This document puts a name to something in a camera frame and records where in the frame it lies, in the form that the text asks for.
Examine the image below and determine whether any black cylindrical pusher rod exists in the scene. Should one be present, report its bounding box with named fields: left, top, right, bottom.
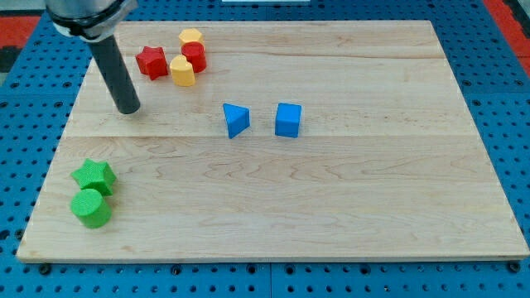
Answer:
left=89, top=36, right=141, bottom=114

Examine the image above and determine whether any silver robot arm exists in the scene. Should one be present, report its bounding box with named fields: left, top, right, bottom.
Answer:
left=45, top=0, right=141, bottom=114

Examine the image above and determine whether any blue triangle block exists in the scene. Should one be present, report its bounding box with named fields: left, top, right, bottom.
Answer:
left=223, top=103, right=250, bottom=138

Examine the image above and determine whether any blue cube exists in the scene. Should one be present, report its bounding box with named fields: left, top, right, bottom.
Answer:
left=275, top=103, right=301, bottom=138

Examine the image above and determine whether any red star block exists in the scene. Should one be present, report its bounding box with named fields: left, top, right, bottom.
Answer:
left=135, top=46, right=168, bottom=80

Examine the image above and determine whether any yellow heart block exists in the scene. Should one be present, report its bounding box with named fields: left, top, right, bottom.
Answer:
left=169, top=55, right=195, bottom=87

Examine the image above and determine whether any yellow hexagon block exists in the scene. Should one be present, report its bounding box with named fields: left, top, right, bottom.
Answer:
left=178, top=27, right=205, bottom=46

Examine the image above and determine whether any red cylinder block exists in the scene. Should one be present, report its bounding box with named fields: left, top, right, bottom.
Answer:
left=181, top=41, right=207, bottom=73

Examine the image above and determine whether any green star block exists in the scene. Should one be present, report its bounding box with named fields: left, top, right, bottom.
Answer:
left=70, top=158, right=117, bottom=196

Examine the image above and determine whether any green cylinder block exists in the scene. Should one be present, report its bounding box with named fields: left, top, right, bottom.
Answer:
left=70, top=189, right=112, bottom=228

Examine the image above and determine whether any wooden board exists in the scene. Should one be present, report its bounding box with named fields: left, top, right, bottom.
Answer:
left=17, top=21, right=529, bottom=263

